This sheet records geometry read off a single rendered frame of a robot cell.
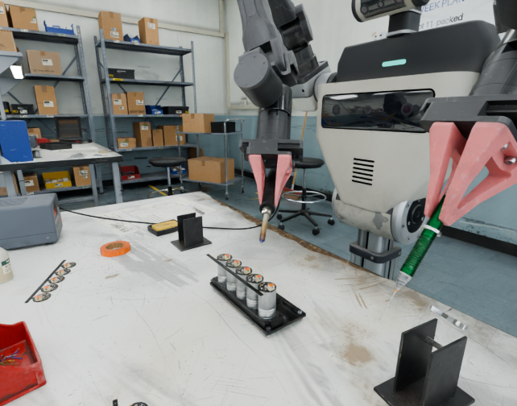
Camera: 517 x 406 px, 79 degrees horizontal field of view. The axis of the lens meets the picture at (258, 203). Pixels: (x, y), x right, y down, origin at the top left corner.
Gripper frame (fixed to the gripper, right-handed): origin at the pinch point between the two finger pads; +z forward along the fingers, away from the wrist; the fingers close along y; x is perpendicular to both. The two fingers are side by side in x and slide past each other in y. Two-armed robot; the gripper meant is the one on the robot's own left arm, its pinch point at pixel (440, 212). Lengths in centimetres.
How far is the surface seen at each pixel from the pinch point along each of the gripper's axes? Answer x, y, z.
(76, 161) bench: -21, -217, 42
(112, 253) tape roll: -9, -51, 31
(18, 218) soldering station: -27, -63, 36
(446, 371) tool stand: 11.5, 1.6, 11.6
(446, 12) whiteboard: 137, -167, -203
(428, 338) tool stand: 11.1, -1.1, 9.9
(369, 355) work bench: 13.4, -6.9, 15.9
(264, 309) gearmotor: 3.6, -16.5, 18.7
